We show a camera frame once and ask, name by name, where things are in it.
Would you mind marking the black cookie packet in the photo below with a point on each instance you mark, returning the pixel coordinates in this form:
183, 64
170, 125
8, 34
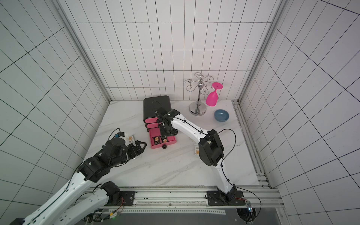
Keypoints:
156, 140
164, 139

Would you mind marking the pink drawer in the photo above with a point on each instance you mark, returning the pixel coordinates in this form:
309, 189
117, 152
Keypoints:
151, 120
156, 132
151, 125

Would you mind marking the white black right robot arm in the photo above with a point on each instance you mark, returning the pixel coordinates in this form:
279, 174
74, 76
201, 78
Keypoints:
211, 153

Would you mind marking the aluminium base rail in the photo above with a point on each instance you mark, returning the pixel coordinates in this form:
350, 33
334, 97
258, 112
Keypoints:
193, 200

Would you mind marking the pink wine glass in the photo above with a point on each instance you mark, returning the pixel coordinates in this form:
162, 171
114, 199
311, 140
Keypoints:
213, 96

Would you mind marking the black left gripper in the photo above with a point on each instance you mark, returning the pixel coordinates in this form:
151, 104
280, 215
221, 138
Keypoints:
135, 153

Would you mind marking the pink top drawer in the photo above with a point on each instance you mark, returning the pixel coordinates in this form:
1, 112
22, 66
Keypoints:
151, 120

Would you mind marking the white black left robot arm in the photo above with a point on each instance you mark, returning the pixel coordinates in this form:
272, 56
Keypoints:
58, 210

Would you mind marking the black drawer cabinet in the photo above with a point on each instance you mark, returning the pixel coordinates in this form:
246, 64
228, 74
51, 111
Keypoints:
151, 104

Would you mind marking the small blue bowl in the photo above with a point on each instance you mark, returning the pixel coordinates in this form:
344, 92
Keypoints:
221, 115

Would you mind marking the pink bottom drawer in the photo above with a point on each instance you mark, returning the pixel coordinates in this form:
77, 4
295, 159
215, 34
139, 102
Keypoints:
156, 132

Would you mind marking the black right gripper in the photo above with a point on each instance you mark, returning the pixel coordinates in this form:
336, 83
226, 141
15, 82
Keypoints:
163, 131

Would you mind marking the chrome wine glass rack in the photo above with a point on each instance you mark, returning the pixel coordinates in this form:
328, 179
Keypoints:
198, 84

